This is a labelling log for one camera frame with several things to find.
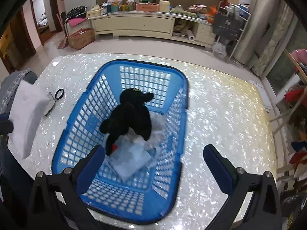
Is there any grey stained cloth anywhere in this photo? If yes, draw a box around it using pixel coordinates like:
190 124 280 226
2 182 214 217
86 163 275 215
43 92 55 117

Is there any black shopping bag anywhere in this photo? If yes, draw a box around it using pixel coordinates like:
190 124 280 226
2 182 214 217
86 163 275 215
213 7 243 40

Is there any patterned curtain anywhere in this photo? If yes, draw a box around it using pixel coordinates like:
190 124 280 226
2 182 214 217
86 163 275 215
248 0 294 77

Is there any white sponge block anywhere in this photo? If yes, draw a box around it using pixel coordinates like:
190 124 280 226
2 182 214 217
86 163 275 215
8 80 49 159

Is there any light blue cloth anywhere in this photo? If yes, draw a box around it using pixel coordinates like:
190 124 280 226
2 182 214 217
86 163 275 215
107 136 151 182

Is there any white plastic jug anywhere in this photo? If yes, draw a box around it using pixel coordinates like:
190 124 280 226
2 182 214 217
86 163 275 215
159 0 170 12

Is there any white metal shelf rack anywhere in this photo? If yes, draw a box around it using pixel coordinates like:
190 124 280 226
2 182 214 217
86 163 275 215
212 0 251 59

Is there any cream TV cabinet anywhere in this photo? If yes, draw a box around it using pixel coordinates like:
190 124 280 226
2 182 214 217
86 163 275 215
89 11 216 49

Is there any paper roll in cabinet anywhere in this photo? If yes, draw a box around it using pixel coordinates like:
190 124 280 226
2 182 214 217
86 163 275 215
186 30 195 42

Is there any silver standing air conditioner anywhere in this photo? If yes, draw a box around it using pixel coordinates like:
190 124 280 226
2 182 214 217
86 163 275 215
232 0 279 65

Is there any pink clothes pile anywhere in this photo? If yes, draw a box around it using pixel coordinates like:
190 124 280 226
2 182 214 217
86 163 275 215
291 49 307 73

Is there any white fluffy towel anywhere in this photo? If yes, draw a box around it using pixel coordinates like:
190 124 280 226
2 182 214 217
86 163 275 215
128 112 166 151

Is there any pink storage box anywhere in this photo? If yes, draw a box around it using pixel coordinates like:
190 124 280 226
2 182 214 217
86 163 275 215
136 3 159 12

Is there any grey chair with lace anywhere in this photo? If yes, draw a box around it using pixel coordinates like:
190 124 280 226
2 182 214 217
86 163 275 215
1 69 37 114

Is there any blue plastic basket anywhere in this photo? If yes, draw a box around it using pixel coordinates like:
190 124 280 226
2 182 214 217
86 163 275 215
51 59 188 225

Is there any black plush toy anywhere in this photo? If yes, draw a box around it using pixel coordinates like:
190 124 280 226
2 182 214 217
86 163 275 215
99 88 154 156

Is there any black ring band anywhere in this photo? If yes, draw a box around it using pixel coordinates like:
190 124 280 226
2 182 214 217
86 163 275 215
55 88 64 100

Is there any wooden clothes rack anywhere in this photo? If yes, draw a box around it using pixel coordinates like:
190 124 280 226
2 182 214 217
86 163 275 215
268 49 307 178

